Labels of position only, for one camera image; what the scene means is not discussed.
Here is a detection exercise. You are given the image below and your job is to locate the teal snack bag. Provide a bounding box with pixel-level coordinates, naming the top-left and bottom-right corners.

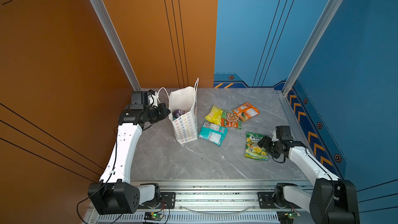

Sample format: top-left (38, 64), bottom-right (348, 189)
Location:
top-left (198, 121), bottom-right (228, 147)

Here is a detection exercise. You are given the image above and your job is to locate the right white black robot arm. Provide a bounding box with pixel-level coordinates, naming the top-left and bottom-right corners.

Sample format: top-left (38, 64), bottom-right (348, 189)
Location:
top-left (258, 136), bottom-right (360, 224)

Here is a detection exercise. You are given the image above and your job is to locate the orange snack bag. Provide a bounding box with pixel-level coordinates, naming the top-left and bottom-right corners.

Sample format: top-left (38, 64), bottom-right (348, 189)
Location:
top-left (232, 102), bottom-right (260, 122)

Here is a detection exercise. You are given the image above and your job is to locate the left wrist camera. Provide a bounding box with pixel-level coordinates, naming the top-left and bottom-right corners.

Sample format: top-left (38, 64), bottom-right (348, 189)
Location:
top-left (129, 90), bottom-right (158, 110)

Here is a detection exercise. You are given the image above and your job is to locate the green yellow Fox's candy bag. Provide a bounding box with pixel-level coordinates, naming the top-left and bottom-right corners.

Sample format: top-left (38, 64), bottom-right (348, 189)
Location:
top-left (244, 132), bottom-right (268, 161)

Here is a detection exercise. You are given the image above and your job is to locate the yellow snack bag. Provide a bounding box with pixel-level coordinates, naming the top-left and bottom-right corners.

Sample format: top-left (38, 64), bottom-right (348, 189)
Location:
top-left (205, 105), bottom-right (224, 125)

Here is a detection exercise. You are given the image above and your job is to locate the green nut snack bag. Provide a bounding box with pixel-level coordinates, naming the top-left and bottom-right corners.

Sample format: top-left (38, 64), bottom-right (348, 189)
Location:
top-left (221, 111), bottom-right (241, 129)

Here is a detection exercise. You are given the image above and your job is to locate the right circuit board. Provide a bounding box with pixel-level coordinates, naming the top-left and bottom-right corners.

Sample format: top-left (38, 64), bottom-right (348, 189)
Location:
top-left (277, 212), bottom-right (301, 224)

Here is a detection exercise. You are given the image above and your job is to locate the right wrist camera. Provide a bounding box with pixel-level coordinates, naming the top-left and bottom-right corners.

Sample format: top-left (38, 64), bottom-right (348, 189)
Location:
top-left (274, 125), bottom-right (293, 142)

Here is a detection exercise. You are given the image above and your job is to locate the purple Savoria snack bag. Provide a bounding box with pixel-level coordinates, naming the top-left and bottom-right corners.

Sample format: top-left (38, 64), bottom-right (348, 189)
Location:
top-left (173, 110), bottom-right (188, 119)

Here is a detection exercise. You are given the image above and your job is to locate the aluminium rail frame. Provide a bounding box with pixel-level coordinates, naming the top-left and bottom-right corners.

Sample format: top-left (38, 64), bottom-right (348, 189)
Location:
top-left (106, 179), bottom-right (313, 224)

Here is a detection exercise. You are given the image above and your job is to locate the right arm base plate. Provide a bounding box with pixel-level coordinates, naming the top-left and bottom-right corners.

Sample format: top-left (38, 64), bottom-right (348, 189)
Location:
top-left (257, 191), bottom-right (299, 209)

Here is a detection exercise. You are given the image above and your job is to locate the white patterned paper bag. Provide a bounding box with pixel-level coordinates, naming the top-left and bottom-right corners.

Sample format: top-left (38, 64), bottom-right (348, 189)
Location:
top-left (156, 78), bottom-right (199, 145)

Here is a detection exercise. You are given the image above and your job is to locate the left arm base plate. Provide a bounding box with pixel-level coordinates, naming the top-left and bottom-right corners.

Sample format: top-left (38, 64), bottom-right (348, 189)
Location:
top-left (138, 191), bottom-right (176, 210)

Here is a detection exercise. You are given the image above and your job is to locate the left circuit board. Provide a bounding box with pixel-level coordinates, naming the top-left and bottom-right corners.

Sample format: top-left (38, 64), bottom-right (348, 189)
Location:
top-left (143, 212), bottom-right (166, 224)

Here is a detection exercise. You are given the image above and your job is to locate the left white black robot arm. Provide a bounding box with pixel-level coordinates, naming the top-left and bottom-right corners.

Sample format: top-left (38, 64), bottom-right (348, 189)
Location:
top-left (88, 103), bottom-right (171, 215)

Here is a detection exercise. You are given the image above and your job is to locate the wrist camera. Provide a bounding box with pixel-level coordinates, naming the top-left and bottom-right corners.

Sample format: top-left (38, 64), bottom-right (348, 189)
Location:
top-left (274, 125), bottom-right (293, 142)
top-left (129, 90), bottom-right (158, 110)

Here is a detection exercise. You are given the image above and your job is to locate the circuit board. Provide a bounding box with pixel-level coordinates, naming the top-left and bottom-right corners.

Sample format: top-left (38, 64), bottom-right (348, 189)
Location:
top-left (277, 212), bottom-right (301, 224)
top-left (143, 212), bottom-right (166, 224)

